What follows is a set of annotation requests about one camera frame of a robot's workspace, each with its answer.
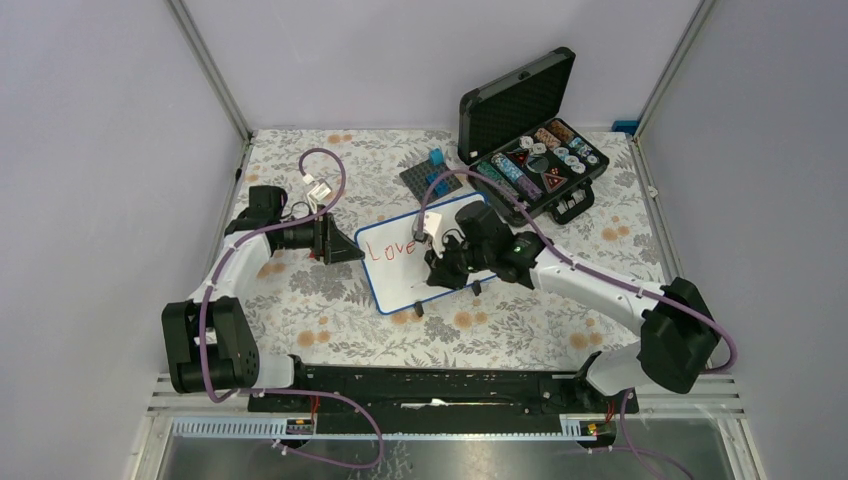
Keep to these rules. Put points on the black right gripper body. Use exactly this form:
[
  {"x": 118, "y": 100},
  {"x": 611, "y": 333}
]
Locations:
[{"x": 455, "y": 262}]

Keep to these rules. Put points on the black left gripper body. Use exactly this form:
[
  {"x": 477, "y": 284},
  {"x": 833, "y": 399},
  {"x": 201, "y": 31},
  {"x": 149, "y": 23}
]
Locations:
[{"x": 307, "y": 236}]

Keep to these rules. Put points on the blue framed whiteboard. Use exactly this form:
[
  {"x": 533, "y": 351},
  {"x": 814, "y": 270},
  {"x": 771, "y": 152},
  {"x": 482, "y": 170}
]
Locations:
[{"x": 394, "y": 264}]

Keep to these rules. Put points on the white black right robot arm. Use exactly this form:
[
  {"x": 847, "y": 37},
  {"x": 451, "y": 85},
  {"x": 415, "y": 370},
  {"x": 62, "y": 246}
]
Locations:
[{"x": 675, "y": 330}]

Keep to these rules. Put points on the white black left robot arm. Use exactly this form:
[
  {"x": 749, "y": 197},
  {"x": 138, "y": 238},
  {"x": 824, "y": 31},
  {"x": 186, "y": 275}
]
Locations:
[{"x": 208, "y": 341}]

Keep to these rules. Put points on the floral tablecloth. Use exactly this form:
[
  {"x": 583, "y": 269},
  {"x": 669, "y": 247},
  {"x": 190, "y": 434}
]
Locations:
[{"x": 327, "y": 314}]

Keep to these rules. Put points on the light blue lego cube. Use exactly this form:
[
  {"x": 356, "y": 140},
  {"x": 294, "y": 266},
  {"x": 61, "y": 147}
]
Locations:
[{"x": 436, "y": 157}]

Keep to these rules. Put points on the black poker chip case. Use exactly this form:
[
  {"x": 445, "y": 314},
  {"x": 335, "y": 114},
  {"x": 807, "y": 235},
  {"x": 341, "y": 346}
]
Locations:
[{"x": 527, "y": 160}]

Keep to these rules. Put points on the blue clamp behind table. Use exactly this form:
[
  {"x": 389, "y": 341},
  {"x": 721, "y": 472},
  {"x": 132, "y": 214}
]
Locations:
[{"x": 629, "y": 127}]

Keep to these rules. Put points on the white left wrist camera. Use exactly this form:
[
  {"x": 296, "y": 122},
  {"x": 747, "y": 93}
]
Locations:
[{"x": 316, "y": 189}]

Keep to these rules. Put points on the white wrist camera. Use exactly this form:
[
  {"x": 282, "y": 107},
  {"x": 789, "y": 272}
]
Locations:
[
  {"x": 316, "y": 189},
  {"x": 427, "y": 229}
]

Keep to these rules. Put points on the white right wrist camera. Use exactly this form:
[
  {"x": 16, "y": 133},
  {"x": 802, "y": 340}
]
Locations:
[{"x": 427, "y": 229}]

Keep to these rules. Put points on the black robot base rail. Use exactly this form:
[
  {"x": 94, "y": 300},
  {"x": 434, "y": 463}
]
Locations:
[{"x": 440, "y": 400}]

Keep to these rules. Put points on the grey slotted cable duct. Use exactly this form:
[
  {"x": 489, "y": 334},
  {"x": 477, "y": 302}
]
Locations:
[{"x": 301, "y": 429}]

